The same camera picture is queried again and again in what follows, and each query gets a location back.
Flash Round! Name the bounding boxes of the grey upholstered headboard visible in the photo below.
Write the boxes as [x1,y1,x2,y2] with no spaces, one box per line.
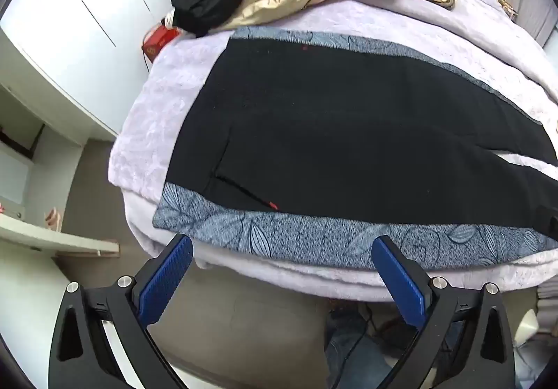
[510,0,558,48]

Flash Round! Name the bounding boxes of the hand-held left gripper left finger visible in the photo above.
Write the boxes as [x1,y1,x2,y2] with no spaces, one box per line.
[48,233,195,389]

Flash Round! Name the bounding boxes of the white desk board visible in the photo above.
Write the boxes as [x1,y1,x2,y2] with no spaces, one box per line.
[0,214,120,260]

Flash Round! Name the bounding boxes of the person's leg in jeans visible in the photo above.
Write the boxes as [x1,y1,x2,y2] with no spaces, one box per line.
[325,302,395,389]

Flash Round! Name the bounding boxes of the red box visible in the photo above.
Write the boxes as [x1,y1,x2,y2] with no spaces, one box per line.
[142,24,181,62]

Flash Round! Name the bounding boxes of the black pants with grey trim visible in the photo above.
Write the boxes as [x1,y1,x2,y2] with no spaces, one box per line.
[152,26,558,272]

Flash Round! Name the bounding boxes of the white floor object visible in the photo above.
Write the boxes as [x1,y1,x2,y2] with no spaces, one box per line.
[514,309,540,347]

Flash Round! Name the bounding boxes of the lilac plush blanket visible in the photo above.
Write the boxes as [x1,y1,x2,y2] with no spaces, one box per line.
[107,0,558,302]

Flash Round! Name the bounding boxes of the small brown object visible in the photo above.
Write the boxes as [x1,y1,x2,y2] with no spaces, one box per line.
[497,0,519,20]

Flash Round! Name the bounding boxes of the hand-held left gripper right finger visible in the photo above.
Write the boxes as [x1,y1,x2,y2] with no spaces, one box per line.
[372,234,517,389]

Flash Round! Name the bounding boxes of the white wardrobe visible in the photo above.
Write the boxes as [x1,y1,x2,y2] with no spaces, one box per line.
[0,0,197,141]

